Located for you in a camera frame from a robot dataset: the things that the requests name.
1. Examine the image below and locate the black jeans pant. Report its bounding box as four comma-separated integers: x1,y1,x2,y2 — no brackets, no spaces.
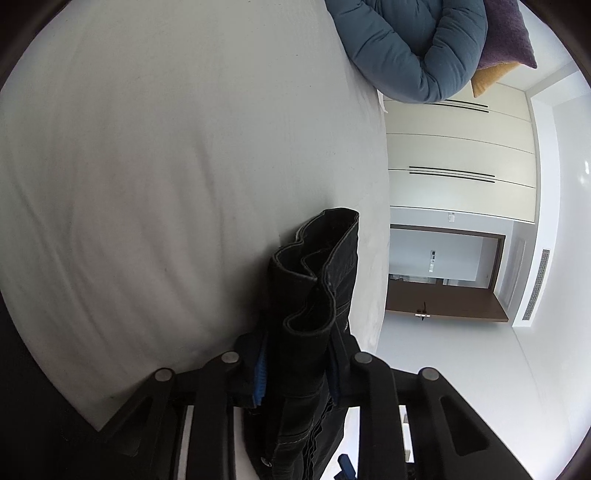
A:
243,208,360,479

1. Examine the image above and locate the brown wooden door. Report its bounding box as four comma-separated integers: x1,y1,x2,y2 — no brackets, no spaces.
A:
386,224,508,323

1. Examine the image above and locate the white air vent grille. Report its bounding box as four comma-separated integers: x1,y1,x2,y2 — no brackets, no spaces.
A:
522,249,551,322

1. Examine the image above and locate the white bed sheet mattress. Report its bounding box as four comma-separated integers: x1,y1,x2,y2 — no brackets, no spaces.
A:
1,1,389,428

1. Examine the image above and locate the mustard yellow pillow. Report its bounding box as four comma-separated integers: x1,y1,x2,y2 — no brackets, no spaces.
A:
471,62,520,98

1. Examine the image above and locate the purple pillow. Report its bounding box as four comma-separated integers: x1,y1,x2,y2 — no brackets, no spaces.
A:
478,0,537,70

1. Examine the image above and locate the cream wardrobe with handles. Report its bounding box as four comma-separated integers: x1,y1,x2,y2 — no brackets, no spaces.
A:
385,84,538,223

